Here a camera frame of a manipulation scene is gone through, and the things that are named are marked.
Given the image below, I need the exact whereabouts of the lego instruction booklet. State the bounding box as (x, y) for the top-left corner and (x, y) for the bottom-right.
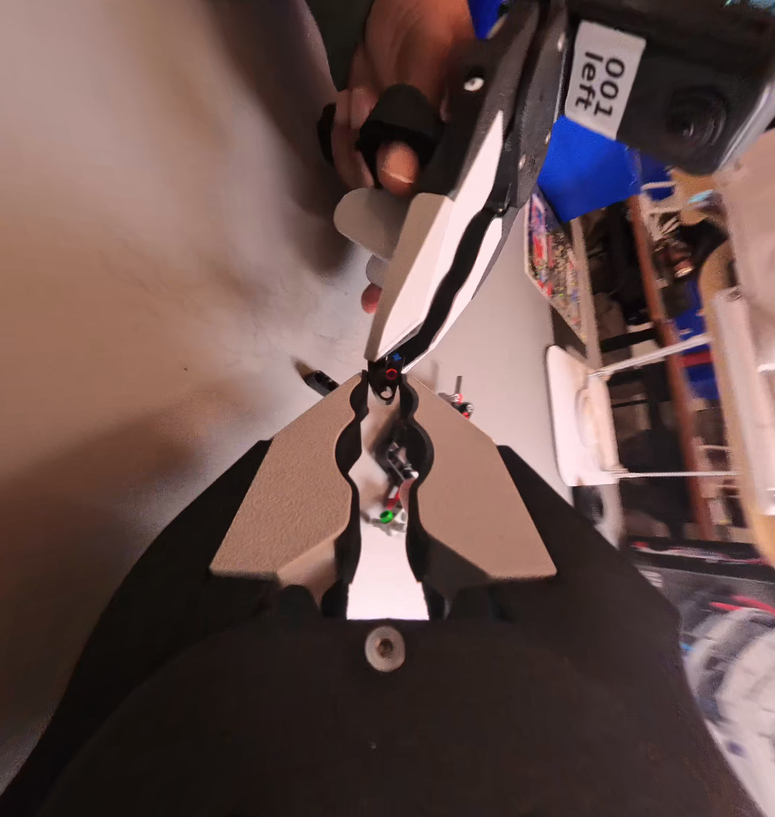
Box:
(524, 191), (587, 342)

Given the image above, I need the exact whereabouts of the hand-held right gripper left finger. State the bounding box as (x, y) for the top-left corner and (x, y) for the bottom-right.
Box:
(209, 372), (370, 585)

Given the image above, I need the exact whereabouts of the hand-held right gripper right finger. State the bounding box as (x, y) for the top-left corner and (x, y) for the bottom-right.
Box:
(399, 377), (558, 587)

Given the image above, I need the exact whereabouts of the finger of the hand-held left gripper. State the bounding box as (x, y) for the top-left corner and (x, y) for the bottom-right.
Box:
(363, 110), (506, 366)
(394, 214), (508, 376)

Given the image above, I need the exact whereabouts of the person's left hand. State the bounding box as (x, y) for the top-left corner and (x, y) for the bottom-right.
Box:
(332, 0), (479, 199)

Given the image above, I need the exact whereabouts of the small black lego arm piece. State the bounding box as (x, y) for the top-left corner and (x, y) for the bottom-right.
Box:
(367, 354), (406, 406)

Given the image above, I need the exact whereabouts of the black lego beam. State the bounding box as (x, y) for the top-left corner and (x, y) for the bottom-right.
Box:
(297, 362), (341, 394)

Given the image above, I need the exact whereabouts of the printed lego box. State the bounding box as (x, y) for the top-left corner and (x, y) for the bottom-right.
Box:
(630, 549), (775, 817)

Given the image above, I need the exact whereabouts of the lego car chassis assembly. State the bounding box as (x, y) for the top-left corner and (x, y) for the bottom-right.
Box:
(375, 375), (476, 486)

